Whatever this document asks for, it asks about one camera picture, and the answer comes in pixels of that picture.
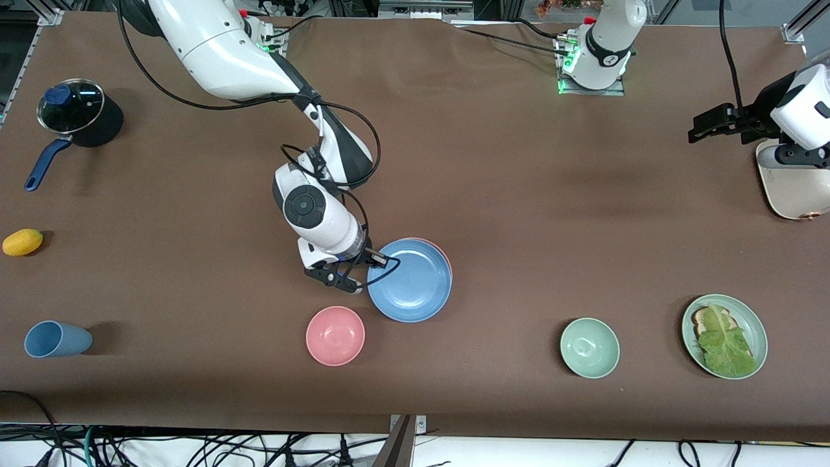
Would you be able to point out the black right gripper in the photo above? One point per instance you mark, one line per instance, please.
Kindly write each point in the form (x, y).
(360, 255)

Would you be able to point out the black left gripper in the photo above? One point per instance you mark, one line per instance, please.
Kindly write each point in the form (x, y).
(760, 117)

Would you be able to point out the blue plate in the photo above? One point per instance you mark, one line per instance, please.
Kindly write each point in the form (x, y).
(412, 285)

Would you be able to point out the pink plate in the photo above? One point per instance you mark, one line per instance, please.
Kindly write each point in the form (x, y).
(441, 249)

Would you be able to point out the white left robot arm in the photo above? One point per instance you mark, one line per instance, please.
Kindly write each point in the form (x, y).
(606, 39)

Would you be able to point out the small pink bowl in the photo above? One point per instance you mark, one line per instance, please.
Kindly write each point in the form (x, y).
(335, 336)

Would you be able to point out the beige toaster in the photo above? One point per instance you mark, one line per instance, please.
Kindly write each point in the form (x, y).
(794, 191)

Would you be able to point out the aluminium profile bar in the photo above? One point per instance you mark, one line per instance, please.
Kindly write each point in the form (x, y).
(794, 31)

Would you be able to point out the brown table cloth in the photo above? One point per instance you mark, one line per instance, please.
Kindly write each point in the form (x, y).
(519, 162)

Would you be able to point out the orange artificial flowers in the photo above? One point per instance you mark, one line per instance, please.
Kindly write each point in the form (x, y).
(564, 5)

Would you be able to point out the toasted bread slice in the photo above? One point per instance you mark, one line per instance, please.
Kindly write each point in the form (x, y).
(700, 319)

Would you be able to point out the green plate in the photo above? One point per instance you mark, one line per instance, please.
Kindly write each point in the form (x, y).
(755, 324)

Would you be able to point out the green lettuce leaf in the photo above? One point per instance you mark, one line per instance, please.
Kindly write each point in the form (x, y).
(726, 344)

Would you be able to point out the small green bowl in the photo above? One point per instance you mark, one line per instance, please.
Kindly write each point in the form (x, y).
(589, 347)

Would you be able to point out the blue plastic cup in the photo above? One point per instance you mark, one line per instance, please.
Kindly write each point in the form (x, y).
(57, 339)

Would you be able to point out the glass lid blue knob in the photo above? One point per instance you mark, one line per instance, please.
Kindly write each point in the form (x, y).
(71, 107)

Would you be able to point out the yellow lemon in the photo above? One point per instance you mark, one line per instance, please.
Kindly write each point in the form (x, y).
(22, 242)

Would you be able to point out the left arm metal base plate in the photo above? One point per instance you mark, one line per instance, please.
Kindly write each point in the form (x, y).
(593, 91)

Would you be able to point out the metal table bracket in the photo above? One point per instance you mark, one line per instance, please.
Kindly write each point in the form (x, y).
(405, 431)

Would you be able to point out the grey metal frame device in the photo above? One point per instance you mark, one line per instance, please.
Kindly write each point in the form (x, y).
(425, 8)

